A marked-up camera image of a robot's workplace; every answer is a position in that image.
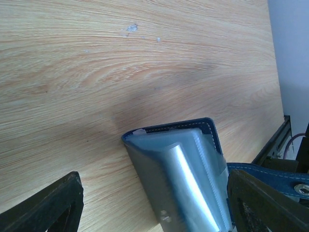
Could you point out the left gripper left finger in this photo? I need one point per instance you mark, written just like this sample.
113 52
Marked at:
56 208

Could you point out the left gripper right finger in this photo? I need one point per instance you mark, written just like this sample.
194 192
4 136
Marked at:
251 198

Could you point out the blue card holder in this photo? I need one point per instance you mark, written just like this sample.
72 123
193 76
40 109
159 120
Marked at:
185 176

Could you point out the black rail base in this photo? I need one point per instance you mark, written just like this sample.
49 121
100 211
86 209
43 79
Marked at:
276 145

